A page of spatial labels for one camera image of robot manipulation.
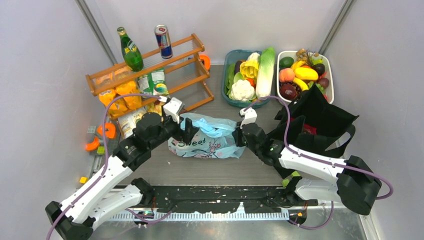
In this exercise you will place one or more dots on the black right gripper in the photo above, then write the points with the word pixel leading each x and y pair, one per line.
pixel 237 135

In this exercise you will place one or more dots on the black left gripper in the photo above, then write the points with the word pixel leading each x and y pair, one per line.
pixel 190 130

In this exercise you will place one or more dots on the light blue plastic bag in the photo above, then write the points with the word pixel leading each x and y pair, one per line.
pixel 213 140

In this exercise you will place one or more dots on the black tote bag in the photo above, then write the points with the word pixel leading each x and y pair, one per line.
pixel 319 127

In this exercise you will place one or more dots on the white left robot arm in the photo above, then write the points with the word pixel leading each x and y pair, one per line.
pixel 76 217

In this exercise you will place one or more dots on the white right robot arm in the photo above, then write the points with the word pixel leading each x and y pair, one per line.
pixel 347 181

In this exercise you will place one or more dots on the white cauliflower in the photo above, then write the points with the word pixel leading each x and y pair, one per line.
pixel 242 91

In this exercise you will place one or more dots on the wooden shelf rack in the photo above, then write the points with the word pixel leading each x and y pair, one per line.
pixel 185 75

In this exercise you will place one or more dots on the napa cabbage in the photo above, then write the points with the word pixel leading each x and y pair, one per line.
pixel 265 73

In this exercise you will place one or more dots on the green white snack bag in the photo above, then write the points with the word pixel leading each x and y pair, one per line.
pixel 153 83

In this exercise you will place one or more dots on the white brown snack bag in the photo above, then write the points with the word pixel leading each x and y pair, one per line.
pixel 128 121

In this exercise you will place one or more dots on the yellow lettuce head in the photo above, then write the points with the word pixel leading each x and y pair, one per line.
pixel 250 67

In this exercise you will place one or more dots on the peach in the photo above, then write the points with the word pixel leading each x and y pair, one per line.
pixel 286 75

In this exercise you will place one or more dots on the yellow banana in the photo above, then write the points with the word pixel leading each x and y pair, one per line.
pixel 303 86

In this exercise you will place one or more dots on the orange toy arch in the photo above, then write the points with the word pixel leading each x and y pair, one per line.
pixel 110 130

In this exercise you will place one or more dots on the green grapes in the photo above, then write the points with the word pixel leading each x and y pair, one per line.
pixel 321 88

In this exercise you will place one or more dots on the teal vegetable basket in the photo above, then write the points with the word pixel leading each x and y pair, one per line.
pixel 232 74

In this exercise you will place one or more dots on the yellow mango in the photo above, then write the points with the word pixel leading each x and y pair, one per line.
pixel 304 73

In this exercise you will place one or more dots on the green avocado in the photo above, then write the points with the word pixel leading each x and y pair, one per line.
pixel 286 62

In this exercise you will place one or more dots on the green glass bottle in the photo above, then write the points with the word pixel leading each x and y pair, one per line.
pixel 130 52

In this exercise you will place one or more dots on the blue red drink can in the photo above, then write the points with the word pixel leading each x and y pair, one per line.
pixel 163 40

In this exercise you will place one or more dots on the white fruit basket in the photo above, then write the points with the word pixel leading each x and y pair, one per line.
pixel 315 61

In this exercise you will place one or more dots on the yellow toy block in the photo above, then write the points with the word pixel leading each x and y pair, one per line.
pixel 83 180

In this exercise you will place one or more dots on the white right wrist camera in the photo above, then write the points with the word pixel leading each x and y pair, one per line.
pixel 248 115

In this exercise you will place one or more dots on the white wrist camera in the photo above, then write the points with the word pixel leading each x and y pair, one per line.
pixel 248 115
pixel 172 108

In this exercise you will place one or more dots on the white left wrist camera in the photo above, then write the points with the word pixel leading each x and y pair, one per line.
pixel 172 108

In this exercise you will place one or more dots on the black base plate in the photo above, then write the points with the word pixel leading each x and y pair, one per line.
pixel 221 199

